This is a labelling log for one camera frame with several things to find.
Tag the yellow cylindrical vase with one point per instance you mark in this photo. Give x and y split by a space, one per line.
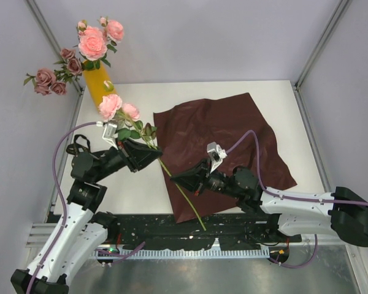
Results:
95 79

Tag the pink artificial flower bunch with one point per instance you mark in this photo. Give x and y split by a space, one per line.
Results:
110 109

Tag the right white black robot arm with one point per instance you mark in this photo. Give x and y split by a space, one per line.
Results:
341 213

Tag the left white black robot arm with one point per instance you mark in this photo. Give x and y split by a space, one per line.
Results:
82 228

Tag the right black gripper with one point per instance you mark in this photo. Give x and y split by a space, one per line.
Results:
192 178

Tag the pink rose stem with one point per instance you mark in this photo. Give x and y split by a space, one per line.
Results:
93 41
112 31

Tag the right aluminium frame post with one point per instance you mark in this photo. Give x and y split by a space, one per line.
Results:
332 24

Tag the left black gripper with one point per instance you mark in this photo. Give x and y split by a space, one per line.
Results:
136 155

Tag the white slotted cable duct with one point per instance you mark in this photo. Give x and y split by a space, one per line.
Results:
213 253

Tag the aluminium frame post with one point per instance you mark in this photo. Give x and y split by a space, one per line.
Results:
44 27
332 24

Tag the left aluminium frame post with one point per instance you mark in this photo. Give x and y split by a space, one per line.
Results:
44 27

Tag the black gold-lettered ribbon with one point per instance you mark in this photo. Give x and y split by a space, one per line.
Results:
78 145

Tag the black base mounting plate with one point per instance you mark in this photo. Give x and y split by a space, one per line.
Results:
160 231

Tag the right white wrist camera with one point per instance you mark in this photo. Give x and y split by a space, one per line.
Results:
217 154

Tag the dusky mauve rose stem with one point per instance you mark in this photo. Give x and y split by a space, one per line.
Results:
46 81

